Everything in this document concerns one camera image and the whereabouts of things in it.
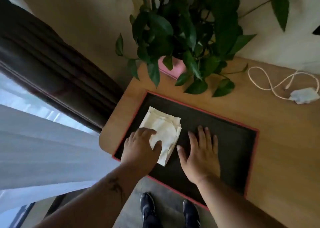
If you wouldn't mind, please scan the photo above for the person's right hand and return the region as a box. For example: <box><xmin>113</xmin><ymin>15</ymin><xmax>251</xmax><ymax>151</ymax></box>
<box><xmin>176</xmin><ymin>126</ymin><xmax>221</xmax><ymax>185</ymax></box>

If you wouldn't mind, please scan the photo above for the person's left hand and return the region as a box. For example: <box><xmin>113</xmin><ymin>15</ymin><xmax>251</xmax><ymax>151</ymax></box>
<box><xmin>120</xmin><ymin>127</ymin><xmax>163</xmax><ymax>174</ymax></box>

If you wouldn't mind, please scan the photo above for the cream cloth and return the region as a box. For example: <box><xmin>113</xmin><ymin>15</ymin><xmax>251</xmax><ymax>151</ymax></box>
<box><xmin>138</xmin><ymin>107</ymin><xmax>182</xmax><ymax>167</ymax></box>

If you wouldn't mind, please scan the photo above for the person's right forearm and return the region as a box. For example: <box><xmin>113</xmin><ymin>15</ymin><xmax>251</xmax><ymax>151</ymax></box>
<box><xmin>196</xmin><ymin>174</ymin><xmax>288</xmax><ymax>228</ymax></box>

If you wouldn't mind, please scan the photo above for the person's left forearm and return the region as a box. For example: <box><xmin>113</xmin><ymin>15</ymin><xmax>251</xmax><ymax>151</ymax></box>
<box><xmin>32</xmin><ymin>160</ymin><xmax>150</xmax><ymax>228</ymax></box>

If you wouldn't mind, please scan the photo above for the black mat with red edge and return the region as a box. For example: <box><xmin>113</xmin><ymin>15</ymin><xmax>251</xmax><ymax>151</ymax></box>
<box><xmin>112</xmin><ymin>91</ymin><xmax>260</xmax><ymax>211</ymax></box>

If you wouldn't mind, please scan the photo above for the person's left black shoe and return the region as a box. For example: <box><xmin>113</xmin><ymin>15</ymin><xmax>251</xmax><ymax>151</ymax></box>
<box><xmin>140</xmin><ymin>192</ymin><xmax>163</xmax><ymax>228</ymax></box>

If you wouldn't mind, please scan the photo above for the person's black shoe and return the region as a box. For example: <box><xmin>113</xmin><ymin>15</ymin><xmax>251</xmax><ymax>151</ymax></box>
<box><xmin>140</xmin><ymin>192</ymin><xmax>163</xmax><ymax>228</ymax></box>
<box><xmin>182</xmin><ymin>200</ymin><xmax>201</xmax><ymax>228</ymax></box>

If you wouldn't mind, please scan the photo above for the person's right black shoe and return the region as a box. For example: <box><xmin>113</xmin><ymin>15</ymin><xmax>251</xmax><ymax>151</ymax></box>
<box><xmin>182</xmin><ymin>200</ymin><xmax>201</xmax><ymax>228</ymax></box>

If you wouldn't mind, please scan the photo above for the pink plant pot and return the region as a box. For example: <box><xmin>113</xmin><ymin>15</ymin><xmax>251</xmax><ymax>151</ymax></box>
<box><xmin>158</xmin><ymin>56</ymin><xmax>187</xmax><ymax>80</ymax></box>

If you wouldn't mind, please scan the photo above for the green leafy potted plant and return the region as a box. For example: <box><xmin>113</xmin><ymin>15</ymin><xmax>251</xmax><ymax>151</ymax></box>
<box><xmin>115</xmin><ymin>0</ymin><xmax>290</xmax><ymax>98</ymax></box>

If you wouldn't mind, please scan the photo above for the white sheer curtain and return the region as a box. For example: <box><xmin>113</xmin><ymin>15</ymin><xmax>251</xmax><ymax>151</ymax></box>
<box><xmin>0</xmin><ymin>72</ymin><xmax>120</xmax><ymax>228</ymax></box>

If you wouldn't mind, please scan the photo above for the dark brown curtain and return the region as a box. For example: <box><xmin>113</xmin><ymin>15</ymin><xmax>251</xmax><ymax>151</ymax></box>
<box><xmin>0</xmin><ymin>0</ymin><xmax>124</xmax><ymax>133</ymax></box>

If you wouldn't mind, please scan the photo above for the white charger with cable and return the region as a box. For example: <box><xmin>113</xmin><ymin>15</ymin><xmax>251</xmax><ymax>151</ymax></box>
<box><xmin>247</xmin><ymin>66</ymin><xmax>320</xmax><ymax>105</ymax></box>

